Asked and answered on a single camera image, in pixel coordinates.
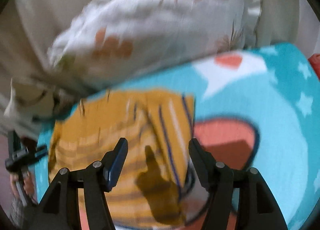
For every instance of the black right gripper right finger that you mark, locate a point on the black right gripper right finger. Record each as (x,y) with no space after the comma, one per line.
(257,206)

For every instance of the turquoise cartoon fleece blanket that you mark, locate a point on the turquoise cartoon fleece blanket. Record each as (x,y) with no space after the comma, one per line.
(257,108)

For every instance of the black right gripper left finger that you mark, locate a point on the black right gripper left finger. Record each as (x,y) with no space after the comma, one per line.
(59,207)

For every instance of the red cloth bag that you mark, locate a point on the red cloth bag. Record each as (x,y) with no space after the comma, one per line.
(314,61)

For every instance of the white floral leaf pillow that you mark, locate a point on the white floral leaf pillow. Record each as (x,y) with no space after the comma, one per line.
(112,40)

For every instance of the yellow striped small shirt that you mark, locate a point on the yellow striped small shirt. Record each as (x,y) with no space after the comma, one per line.
(158,125)

